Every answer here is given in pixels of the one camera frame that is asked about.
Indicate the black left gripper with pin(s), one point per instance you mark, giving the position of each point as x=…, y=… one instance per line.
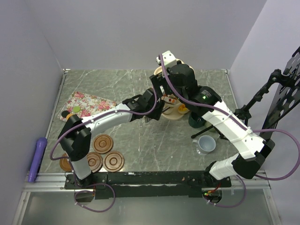
x=156, y=115

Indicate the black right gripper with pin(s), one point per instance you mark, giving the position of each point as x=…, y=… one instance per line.
x=157, y=81

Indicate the white toy cake slice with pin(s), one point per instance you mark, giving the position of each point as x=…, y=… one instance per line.
x=170, y=100

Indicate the orange toy tart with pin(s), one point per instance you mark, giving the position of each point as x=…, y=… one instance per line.
x=182, y=109

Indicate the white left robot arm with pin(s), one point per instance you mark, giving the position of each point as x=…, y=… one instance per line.
x=77, y=133

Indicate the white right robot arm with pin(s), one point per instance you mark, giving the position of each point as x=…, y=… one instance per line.
x=252, y=149

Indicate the cream three-tier cake stand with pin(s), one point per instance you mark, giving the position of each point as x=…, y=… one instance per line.
x=169, y=111

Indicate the dark green teacup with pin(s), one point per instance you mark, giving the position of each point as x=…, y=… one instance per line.
x=196, y=121

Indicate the brown wooden coaster upper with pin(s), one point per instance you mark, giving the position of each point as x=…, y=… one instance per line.
x=102, y=144

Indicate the brown wooden coaster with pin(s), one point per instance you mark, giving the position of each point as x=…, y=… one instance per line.
x=95, y=161
x=102, y=144
x=64, y=164
x=114, y=161

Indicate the floral serving tray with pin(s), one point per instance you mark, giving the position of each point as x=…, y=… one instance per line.
x=89, y=105

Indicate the brown wooden coaster right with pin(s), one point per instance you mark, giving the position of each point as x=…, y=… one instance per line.
x=114, y=161

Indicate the light blue mug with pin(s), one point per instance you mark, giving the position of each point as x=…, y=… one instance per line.
x=204, y=145

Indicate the brown wooden coaster middle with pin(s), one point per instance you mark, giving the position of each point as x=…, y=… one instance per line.
x=95, y=161

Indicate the black sandwich cookie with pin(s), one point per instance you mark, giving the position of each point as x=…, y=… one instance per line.
x=64, y=114

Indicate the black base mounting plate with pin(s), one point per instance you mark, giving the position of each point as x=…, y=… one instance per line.
x=147, y=184

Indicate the black tripod stand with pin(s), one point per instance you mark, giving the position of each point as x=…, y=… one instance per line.
x=248, y=110

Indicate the brown wooden coaster far left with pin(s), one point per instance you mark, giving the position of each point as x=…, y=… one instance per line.
x=64, y=164

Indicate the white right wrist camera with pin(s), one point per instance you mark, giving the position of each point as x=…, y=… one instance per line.
x=169, y=59

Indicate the purple handle tool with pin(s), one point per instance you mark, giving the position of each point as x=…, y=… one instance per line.
x=39, y=151

